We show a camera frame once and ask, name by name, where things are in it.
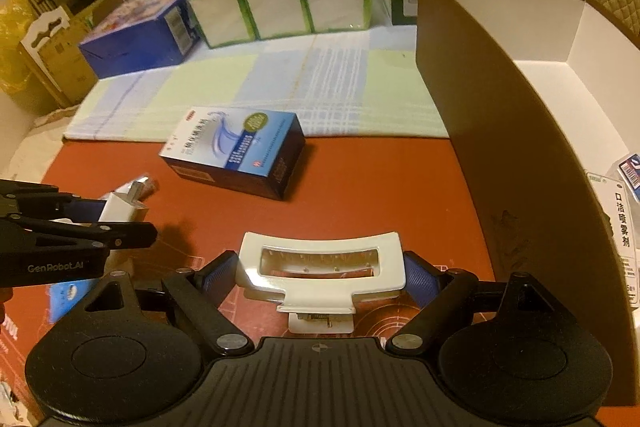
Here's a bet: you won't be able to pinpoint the green white spray box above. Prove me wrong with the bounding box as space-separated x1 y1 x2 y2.
584 172 640 311

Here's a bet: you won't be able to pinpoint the red printed cardboard sheet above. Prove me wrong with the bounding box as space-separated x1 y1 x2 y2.
0 134 502 409

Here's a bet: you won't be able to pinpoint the blue printed carton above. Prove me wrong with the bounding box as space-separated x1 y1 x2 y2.
78 0 229 80

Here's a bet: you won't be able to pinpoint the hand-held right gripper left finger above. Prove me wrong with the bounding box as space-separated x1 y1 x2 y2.
81 249 254 356

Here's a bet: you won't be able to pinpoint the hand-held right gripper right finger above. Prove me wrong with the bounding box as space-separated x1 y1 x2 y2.
386 251 549 354

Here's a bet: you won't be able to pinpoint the plain cardboard box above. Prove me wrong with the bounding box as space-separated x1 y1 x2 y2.
17 0 124 108

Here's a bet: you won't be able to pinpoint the white USB charger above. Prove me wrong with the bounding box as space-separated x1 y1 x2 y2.
97 176 159 224

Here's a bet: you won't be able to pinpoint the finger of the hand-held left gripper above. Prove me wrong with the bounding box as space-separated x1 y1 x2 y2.
0 178 109 228
0 213 159 254

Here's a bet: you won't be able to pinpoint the beige printed bedsheet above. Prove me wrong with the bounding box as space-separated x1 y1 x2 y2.
0 93 87 188

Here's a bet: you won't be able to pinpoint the blue medicine box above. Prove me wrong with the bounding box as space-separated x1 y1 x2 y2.
158 106 307 202

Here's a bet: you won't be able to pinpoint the white hair clip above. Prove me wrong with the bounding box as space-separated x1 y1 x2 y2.
234 230 405 336

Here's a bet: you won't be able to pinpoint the brown cardboard box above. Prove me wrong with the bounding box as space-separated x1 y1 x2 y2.
415 0 640 409

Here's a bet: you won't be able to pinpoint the yellow plastic bag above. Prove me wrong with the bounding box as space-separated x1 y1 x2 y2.
0 0 37 96

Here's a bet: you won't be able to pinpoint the pale checked cloth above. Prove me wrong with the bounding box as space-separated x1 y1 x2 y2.
62 26 452 144

